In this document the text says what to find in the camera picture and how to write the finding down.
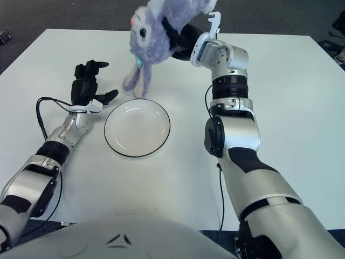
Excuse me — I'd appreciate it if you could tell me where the purple plush bunny doll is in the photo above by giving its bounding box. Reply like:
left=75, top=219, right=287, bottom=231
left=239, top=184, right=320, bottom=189
left=122, top=0, right=218, bottom=98

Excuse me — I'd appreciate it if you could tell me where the white plate with black rim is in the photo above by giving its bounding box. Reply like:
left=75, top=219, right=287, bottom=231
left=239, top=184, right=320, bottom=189
left=103, top=99, right=171, bottom=158

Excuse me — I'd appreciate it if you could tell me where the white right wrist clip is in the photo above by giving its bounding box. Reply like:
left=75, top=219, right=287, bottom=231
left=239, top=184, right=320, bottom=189
left=207, top=12, right=223, bottom=41

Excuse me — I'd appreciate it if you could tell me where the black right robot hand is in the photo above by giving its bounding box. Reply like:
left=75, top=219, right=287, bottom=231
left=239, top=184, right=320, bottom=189
left=161, top=17, right=204, bottom=62

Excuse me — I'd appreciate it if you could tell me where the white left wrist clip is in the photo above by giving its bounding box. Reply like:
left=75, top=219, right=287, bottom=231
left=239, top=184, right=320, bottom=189
left=69, top=102, right=102, bottom=115

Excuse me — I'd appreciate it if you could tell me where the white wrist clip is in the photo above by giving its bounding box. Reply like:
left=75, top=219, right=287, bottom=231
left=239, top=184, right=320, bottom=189
left=207, top=12, right=223, bottom=41
left=69, top=102, right=102, bottom=115

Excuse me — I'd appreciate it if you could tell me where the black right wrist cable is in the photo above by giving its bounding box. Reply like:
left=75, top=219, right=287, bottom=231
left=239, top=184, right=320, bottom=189
left=204, top=83, right=225, bottom=240

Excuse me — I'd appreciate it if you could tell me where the black office chair base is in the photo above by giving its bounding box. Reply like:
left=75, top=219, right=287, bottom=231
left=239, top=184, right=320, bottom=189
left=319, top=12, right=345, bottom=64

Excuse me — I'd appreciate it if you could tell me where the grey robot torso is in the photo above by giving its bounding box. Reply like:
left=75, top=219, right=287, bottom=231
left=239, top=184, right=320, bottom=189
left=0, top=214, right=238, bottom=259

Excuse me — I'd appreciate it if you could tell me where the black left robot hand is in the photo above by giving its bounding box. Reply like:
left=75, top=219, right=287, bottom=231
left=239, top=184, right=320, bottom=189
left=70, top=59, right=119, bottom=106

